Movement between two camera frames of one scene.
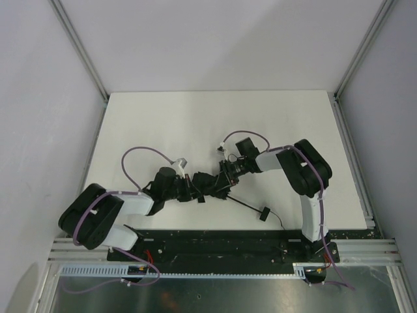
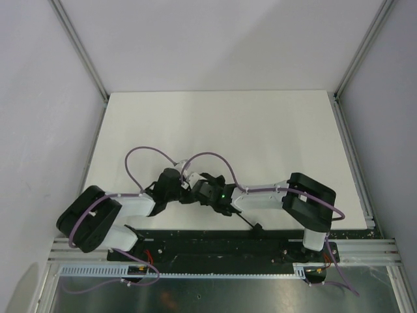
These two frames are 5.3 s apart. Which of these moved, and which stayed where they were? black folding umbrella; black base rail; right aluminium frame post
Moved: black folding umbrella
Stayed: black base rail; right aluminium frame post
